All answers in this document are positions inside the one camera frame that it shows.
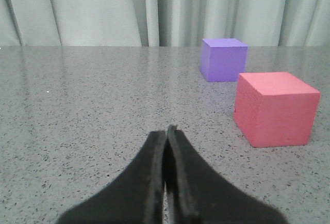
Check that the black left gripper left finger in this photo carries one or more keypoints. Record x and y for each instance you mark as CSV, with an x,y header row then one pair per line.
x,y
135,196

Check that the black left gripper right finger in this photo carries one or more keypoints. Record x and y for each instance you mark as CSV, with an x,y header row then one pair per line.
x,y
198,194

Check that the pink foam cube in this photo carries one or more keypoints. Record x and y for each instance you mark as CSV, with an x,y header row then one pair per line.
x,y
275,109

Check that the purple foam cube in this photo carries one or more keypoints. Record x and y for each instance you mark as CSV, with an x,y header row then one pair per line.
x,y
222,59

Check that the grey-green curtain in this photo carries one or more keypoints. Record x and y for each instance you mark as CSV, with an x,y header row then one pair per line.
x,y
164,22

